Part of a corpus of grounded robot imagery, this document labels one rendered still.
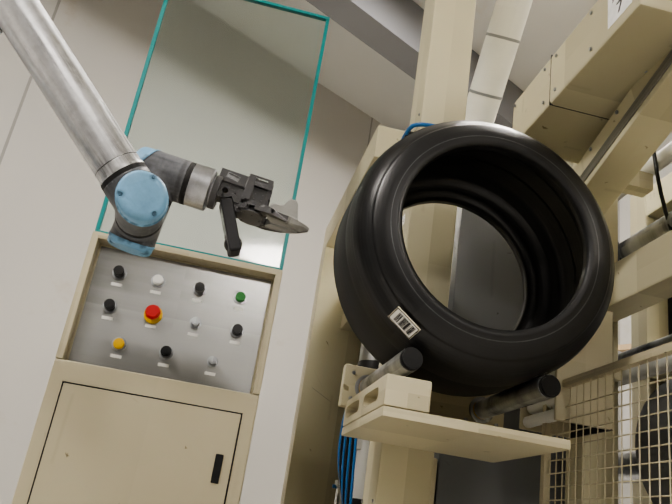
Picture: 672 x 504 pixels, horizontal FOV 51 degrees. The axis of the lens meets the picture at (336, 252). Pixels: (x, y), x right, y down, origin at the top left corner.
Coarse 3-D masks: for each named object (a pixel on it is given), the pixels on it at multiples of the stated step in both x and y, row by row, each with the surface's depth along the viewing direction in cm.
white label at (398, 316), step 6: (396, 312) 134; (402, 312) 133; (390, 318) 135; (396, 318) 134; (402, 318) 133; (408, 318) 132; (396, 324) 135; (402, 324) 134; (408, 324) 133; (414, 324) 132; (402, 330) 135; (408, 330) 134; (414, 330) 133; (408, 336) 135
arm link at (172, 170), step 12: (144, 156) 141; (156, 156) 142; (168, 156) 143; (156, 168) 141; (168, 168) 141; (180, 168) 142; (192, 168) 142; (168, 180) 141; (180, 180) 141; (168, 192) 142; (180, 192) 142
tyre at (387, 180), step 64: (448, 128) 149; (384, 192) 141; (448, 192) 175; (512, 192) 174; (576, 192) 149; (384, 256) 136; (576, 256) 163; (384, 320) 137; (448, 320) 134; (576, 320) 139; (448, 384) 144; (512, 384) 141
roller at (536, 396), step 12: (528, 384) 141; (540, 384) 136; (552, 384) 137; (492, 396) 158; (504, 396) 151; (516, 396) 146; (528, 396) 141; (540, 396) 137; (552, 396) 136; (480, 408) 163; (492, 408) 157; (504, 408) 153; (516, 408) 150
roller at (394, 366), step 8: (400, 352) 134; (408, 352) 133; (416, 352) 133; (392, 360) 138; (400, 360) 132; (408, 360) 132; (416, 360) 133; (384, 368) 143; (392, 368) 138; (400, 368) 134; (408, 368) 132; (416, 368) 132; (368, 376) 157; (376, 376) 149; (360, 384) 162; (368, 384) 155
